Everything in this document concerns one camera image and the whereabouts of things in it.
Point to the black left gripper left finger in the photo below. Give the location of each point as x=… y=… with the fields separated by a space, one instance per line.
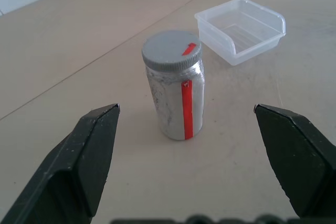
x=65 y=171

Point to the grey plastic jar lid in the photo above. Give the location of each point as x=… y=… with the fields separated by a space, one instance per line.
x=169 y=51

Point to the clear plastic tray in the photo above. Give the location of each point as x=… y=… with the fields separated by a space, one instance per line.
x=240 y=32

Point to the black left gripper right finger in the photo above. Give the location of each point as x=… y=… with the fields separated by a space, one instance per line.
x=299 y=161

